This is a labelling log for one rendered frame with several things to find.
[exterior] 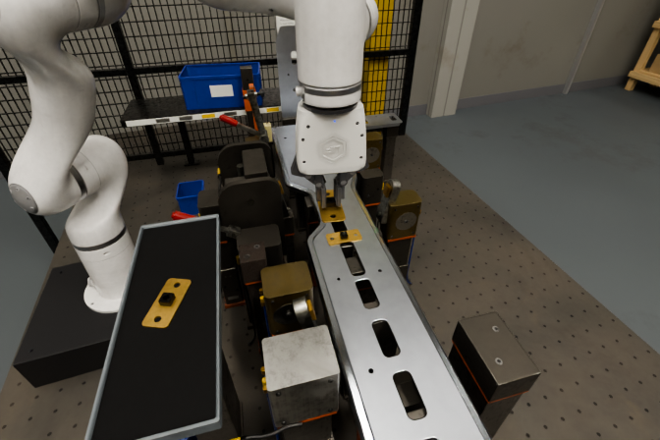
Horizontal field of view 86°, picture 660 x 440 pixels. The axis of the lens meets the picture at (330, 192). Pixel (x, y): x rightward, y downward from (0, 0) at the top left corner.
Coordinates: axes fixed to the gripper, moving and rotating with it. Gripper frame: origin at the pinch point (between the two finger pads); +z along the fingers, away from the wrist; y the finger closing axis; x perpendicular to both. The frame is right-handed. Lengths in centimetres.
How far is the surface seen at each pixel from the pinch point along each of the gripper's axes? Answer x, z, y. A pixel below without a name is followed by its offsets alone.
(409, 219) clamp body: 21.2, 26.5, 24.4
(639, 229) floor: 97, 125, 226
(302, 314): -10.5, 16.2, -6.1
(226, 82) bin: 96, 12, -25
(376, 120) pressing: 81, 25, 32
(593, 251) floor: 84, 125, 180
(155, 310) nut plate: -11.2, 9.7, -26.9
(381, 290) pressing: -0.4, 25.9, 10.8
